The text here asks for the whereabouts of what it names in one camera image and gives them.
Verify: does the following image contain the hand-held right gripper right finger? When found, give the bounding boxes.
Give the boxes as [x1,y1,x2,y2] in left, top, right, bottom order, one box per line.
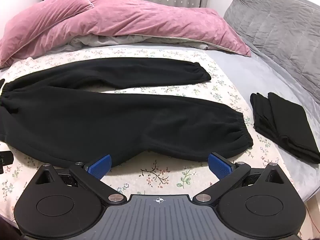
[195,152,285,203]

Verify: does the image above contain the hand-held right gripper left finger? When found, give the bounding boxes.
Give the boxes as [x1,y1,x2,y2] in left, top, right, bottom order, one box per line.
[35,154,127,204]

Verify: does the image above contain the black pants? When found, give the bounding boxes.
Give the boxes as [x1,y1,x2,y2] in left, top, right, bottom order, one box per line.
[0,58,254,169]

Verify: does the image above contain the floral bed sheet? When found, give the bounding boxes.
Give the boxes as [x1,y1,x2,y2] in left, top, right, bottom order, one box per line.
[0,45,285,220]

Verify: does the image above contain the folded black clothes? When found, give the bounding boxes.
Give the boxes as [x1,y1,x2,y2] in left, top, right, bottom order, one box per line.
[250,92,320,165]

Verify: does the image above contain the pink duvet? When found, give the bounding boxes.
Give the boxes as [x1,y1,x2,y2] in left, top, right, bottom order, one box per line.
[0,0,252,68]

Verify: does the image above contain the grey quilted pillow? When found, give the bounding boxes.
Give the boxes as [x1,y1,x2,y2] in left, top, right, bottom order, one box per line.
[223,0,320,100]

